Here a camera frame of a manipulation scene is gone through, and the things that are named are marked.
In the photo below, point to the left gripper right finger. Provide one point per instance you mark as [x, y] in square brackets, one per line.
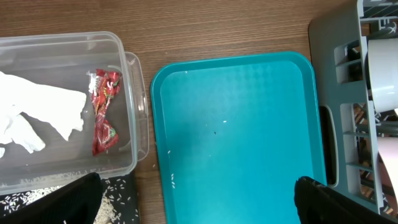
[317, 203]

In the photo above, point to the clear plastic waste bin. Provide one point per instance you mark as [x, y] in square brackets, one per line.
[64, 61]

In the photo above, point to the black food waste tray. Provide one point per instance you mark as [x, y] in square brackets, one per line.
[121, 199]

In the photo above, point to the red snack wrapper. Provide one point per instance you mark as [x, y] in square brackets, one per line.
[104, 86]

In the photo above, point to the white napkin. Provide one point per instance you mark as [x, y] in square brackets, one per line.
[59, 107]

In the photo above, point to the small pink plate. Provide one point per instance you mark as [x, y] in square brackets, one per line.
[387, 151]

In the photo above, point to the pile of rice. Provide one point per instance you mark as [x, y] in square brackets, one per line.
[105, 211]

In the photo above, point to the teal serving tray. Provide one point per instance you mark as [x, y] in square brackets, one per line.
[234, 135]

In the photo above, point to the grey bowl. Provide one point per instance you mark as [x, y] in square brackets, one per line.
[382, 63]

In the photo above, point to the grey dishwasher rack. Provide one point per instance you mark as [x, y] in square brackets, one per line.
[350, 124]

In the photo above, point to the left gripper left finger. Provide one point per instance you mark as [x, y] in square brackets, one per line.
[76, 202]

